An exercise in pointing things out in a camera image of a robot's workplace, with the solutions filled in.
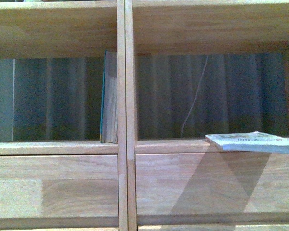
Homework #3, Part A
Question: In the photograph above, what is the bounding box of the white paperback book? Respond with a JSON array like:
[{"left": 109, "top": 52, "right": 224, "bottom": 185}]
[{"left": 205, "top": 131, "right": 289, "bottom": 154}]

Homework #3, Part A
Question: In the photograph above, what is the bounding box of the teal upright book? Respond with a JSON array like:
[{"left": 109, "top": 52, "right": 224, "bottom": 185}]
[{"left": 100, "top": 51, "right": 118, "bottom": 144}]

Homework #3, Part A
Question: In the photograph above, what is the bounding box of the light wooden bookshelf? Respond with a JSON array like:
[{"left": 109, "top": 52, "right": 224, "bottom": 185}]
[{"left": 0, "top": 0, "right": 289, "bottom": 231}]

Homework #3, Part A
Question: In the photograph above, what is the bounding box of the dark blue-grey curtain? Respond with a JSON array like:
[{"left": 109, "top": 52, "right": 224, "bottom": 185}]
[{"left": 0, "top": 53, "right": 289, "bottom": 142}]

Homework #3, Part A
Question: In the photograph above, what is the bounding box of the thin white hanging cord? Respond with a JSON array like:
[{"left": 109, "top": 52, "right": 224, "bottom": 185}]
[{"left": 180, "top": 55, "right": 209, "bottom": 135}]

